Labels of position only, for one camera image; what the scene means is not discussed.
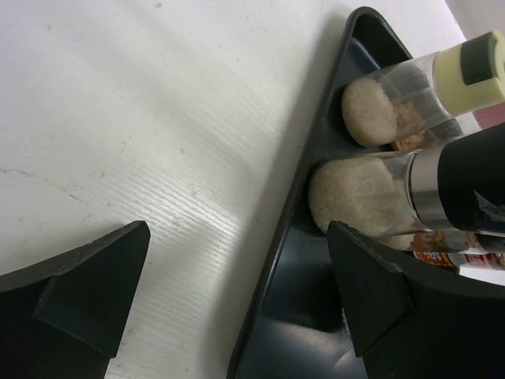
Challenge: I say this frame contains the black cap grinder bottle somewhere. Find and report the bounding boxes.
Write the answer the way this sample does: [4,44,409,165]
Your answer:
[381,230,504,254]

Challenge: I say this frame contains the yellow cap spice bottle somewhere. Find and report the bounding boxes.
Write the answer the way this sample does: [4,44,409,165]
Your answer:
[341,30,504,147]

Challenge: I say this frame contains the grey cap pepper grinder bottle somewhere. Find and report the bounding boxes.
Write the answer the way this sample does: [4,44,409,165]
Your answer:
[308,125,504,238]

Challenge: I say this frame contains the black rectangular plastic tray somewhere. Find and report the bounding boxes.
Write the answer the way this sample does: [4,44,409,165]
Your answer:
[227,6,410,378]

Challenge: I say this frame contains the red label spice jar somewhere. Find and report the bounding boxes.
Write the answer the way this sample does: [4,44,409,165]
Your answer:
[413,252,504,286]

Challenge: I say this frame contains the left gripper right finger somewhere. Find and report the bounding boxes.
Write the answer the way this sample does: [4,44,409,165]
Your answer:
[327,222,504,378]

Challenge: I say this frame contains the pink cap spice bottle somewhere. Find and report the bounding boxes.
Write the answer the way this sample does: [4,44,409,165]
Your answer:
[391,103,504,152]

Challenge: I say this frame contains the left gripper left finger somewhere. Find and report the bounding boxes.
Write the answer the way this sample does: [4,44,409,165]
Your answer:
[1,220,151,378]

